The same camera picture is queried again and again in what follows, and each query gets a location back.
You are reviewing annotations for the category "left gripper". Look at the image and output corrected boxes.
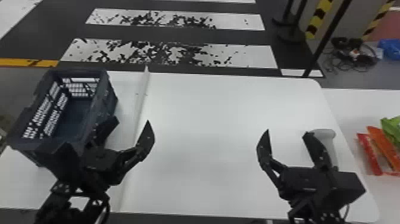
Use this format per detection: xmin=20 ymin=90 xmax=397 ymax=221
xmin=76 ymin=115 xmax=156 ymax=192

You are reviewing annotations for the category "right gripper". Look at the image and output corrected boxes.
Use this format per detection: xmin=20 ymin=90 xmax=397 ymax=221
xmin=255 ymin=129 xmax=342 ymax=206

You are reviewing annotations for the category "white bottle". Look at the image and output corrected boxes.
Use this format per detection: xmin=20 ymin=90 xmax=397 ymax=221
xmin=312 ymin=128 xmax=339 ymax=168

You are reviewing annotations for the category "purple crate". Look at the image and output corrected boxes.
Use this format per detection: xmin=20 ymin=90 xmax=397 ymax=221
xmin=6 ymin=67 xmax=120 ymax=168

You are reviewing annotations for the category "red snack packet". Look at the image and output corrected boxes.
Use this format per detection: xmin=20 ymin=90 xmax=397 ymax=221
xmin=357 ymin=132 xmax=400 ymax=177

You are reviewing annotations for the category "orange snack packet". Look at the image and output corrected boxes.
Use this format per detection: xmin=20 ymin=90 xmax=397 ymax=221
xmin=366 ymin=125 xmax=400 ymax=173

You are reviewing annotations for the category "green snack packet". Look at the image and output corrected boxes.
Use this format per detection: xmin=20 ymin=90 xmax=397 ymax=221
xmin=379 ymin=115 xmax=400 ymax=148

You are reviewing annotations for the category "blue bag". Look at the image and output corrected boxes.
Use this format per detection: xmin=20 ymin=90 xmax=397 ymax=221
xmin=376 ymin=38 xmax=400 ymax=61

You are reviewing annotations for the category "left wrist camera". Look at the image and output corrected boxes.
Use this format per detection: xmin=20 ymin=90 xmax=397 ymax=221
xmin=51 ymin=142 xmax=83 ymax=186

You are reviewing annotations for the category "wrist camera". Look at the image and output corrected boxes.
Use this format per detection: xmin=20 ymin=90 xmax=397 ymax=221
xmin=51 ymin=142 xmax=83 ymax=186
xmin=332 ymin=170 xmax=367 ymax=209

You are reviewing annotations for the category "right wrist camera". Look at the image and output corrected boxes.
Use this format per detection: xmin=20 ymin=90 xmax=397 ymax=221
xmin=332 ymin=170 xmax=367 ymax=209

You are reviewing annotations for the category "black cable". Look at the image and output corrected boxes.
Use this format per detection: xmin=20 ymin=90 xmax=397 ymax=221
xmin=321 ymin=36 xmax=379 ymax=74

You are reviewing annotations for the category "yellow black striped post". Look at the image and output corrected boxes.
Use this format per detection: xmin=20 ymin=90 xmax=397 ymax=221
xmin=304 ymin=0 xmax=335 ymax=41
xmin=361 ymin=0 xmax=397 ymax=41

